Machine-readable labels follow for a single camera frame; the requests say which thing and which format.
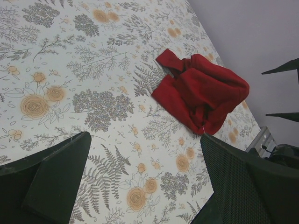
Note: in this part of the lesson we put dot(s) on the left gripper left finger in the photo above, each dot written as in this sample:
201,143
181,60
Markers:
42,188

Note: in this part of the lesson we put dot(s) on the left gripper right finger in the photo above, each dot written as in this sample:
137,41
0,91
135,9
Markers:
248,188

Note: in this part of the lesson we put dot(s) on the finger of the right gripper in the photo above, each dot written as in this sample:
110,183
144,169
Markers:
288,66
293,116

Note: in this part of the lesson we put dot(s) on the aluminium frame rail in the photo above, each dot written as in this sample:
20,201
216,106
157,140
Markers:
263,143

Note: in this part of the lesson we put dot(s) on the red t shirt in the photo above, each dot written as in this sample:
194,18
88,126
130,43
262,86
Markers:
199,93

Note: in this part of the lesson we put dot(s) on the floral patterned table mat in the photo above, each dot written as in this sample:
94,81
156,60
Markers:
70,66

